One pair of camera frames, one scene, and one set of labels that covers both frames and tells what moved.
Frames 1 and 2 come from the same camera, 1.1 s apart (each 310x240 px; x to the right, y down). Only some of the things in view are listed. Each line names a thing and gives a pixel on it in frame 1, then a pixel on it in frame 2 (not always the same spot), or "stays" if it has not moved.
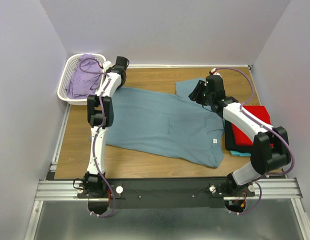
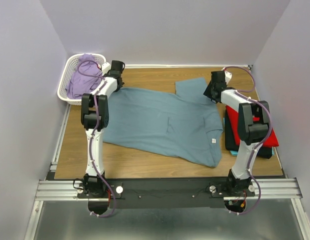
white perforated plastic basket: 69,68 stays
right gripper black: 195,95 → 206,92
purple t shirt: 86,78 stays
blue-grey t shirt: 173,125 stays
